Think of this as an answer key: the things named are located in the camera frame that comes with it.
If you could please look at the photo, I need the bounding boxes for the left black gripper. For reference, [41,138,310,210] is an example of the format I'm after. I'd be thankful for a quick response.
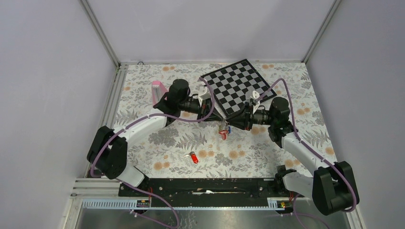
[179,97,223,123]

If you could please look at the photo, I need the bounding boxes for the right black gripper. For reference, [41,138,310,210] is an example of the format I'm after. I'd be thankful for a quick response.
[225,102,276,131]

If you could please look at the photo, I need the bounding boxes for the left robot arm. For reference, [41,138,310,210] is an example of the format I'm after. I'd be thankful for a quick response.
[87,78,215,196]

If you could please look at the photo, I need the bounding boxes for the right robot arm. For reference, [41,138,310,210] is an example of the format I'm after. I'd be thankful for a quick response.
[226,97,360,216]

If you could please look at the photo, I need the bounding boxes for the black grey checkerboard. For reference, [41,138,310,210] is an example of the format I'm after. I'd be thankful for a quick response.
[202,59,270,117]

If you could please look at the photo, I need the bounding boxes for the floral table mat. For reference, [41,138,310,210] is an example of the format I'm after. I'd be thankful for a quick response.
[114,63,336,178]

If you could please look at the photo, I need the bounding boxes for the pink plastic box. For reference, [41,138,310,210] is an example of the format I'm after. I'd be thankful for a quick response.
[151,81,169,109]

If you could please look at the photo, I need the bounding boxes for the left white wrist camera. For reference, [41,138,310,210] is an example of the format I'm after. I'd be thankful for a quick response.
[197,86,211,104]

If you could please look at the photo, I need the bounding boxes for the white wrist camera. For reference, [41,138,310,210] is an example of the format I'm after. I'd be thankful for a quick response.
[197,86,211,104]
[246,91,260,112]

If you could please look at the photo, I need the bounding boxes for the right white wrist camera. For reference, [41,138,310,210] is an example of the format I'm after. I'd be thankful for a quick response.
[246,91,260,112]

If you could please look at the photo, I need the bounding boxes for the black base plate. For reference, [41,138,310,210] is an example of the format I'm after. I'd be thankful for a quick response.
[118,178,295,208]

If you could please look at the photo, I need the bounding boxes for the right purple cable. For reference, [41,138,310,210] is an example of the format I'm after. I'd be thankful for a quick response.
[255,78,358,229]

